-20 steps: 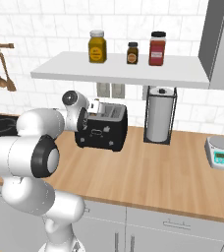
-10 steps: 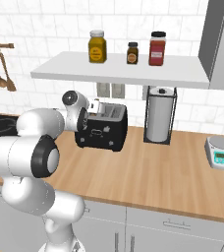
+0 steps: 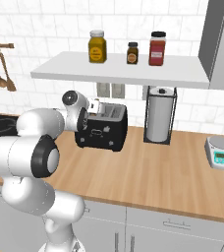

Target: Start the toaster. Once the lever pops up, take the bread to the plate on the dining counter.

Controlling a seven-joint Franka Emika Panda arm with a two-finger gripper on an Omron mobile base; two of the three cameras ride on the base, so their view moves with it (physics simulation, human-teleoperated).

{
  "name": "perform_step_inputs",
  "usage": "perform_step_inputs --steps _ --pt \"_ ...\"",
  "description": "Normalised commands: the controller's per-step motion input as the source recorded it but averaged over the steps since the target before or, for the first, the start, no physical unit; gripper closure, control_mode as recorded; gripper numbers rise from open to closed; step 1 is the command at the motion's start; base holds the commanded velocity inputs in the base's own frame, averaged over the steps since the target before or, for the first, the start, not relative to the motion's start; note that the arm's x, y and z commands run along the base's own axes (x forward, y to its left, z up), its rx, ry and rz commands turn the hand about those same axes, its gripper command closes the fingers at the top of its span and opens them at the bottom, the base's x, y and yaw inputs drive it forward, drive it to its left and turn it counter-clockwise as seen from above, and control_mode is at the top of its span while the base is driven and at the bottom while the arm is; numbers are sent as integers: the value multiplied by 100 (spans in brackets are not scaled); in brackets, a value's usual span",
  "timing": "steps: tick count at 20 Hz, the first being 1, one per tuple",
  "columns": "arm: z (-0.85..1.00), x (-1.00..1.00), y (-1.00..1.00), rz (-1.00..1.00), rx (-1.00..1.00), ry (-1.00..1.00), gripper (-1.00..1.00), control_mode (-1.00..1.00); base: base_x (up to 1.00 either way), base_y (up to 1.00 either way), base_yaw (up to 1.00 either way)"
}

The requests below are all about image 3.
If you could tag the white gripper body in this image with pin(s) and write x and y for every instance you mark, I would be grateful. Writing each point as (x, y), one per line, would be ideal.
(96, 106)

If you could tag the red jar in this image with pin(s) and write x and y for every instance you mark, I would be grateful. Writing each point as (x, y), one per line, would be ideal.
(157, 49)

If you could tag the yellow jar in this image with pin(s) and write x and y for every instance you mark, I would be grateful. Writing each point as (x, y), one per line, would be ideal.
(97, 49)

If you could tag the wooden utensil rail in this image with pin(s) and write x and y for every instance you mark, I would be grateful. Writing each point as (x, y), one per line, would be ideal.
(1, 46)

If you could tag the black toaster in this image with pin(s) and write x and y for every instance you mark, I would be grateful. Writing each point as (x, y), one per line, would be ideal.
(112, 131)

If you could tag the white wall outlet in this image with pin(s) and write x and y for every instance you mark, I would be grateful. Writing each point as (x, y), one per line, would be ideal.
(103, 90)
(118, 91)
(144, 93)

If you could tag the small brown jar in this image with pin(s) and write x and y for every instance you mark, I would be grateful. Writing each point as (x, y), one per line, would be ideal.
(132, 54)

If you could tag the toaster lever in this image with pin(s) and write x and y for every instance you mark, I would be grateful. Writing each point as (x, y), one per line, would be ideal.
(97, 132)

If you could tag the bread slice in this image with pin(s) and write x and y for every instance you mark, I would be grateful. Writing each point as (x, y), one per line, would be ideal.
(91, 114)

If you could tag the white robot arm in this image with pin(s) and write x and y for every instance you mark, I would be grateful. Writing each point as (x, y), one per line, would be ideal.
(25, 154)

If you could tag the grey cupboard door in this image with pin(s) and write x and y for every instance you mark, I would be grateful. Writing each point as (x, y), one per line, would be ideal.
(97, 239)
(169, 242)

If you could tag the white wall shelf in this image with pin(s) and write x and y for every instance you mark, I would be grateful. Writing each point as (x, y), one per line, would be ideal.
(123, 72)

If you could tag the black paper towel holder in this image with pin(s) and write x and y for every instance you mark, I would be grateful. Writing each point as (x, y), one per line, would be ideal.
(146, 138)

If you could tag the grey kitchen scale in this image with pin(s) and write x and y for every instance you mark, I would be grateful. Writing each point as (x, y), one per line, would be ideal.
(220, 152)

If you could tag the grey range hood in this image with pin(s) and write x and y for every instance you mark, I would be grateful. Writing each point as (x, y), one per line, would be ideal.
(220, 42)

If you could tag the white paper towel roll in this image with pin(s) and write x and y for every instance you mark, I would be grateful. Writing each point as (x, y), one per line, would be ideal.
(159, 114)

